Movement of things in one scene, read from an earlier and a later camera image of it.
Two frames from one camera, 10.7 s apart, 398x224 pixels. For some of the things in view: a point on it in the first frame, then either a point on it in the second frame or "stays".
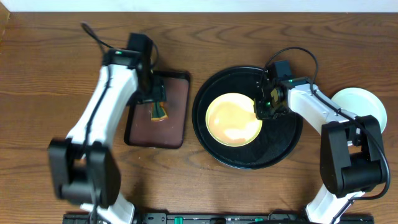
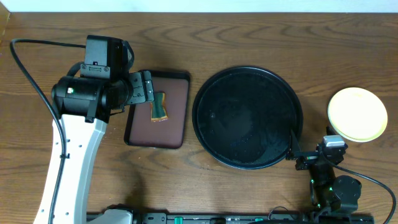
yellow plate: [231, 120] to [358, 114]
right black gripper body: [266, 109] to [307, 161]
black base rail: [224, 218] stays
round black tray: [276, 139] stays
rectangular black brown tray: [170, 133] stays
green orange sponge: [158, 111] stays
